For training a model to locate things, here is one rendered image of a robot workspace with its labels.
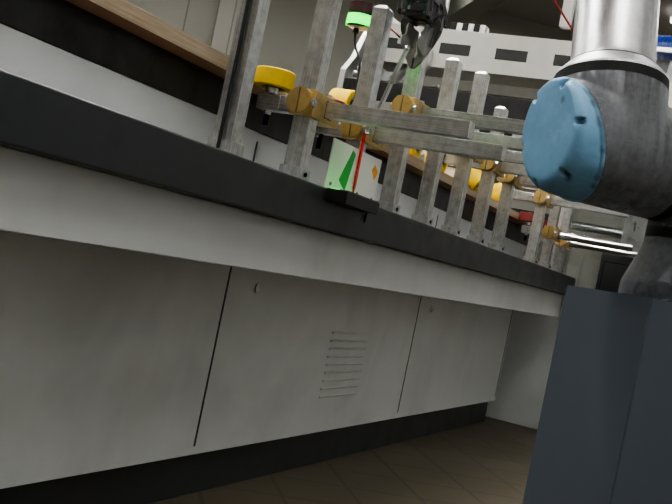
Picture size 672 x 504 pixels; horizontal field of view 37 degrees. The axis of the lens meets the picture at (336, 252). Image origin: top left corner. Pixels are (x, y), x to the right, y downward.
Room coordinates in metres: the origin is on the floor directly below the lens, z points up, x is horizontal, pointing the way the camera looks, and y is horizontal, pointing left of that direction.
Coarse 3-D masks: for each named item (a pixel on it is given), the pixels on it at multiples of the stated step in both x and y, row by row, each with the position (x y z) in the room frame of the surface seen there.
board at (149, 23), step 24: (72, 0) 1.52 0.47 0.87; (96, 0) 1.51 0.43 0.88; (120, 0) 1.56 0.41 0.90; (120, 24) 1.64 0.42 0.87; (144, 24) 1.63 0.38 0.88; (168, 24) 1.69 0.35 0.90; (168, 48) 1.77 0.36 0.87; (192, 48) 1.76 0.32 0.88; (216, 72) 1.92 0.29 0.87; (384, 144) 2.63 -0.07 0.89; (408, 168) 2.94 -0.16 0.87
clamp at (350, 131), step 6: (342, 126) 2.08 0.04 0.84; (348, 126) 2.07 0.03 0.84; (354, 126) 2.07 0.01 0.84; (360, 126) 2.06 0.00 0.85; (342, 132) 2.08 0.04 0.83; (348, 132) 2.07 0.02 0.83; (354, 132) 2.07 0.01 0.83; (360, 132) 2.07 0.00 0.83; (348, 138) 2.09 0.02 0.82; (354, 138) 2.08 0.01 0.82; (360, 138) 2.08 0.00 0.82; (366, 138) 2.09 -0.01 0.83; (372, 138) 2.12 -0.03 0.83; (372, 144) 2.13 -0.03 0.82; (378, 144) 2.16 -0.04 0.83
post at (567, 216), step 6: (564, 210) 4.16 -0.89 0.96; (570, 210) 4.15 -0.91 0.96; (564, 216) 4.16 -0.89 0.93; (570, 216) 4.15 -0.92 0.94; (564, 222) 4.15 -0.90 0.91; (570, 222) 4.16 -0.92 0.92; (564, 228) 4.15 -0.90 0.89; (558, 246) 4.16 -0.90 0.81; (558, 252) 4.15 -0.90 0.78; (564, 252) 4.16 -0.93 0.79; (558, 258) 4.15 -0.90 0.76; (558, 264) 4.15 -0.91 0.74
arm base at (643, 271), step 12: (648, 228) 1.37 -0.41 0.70; (660, 228) 1.34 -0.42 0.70; (648, 240) 1.36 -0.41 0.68; (660, 240) 1.34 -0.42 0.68; (648, 252) 1.35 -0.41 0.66; (660, 252) 1.33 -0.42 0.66; (636, 264) 1.36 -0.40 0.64; (648, 264) 1.34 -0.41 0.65; (660, 264) 1.32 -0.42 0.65; (624, 276) 1.38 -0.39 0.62; (636, 276) 1.34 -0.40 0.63; (648, 276) 1.32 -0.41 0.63; (660, 276) 1.31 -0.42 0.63; (624, 288) 1.36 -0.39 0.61; (636, 288) 1.33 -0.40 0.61; (648, 288) 1.32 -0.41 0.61; (660, 288) 1.30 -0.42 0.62
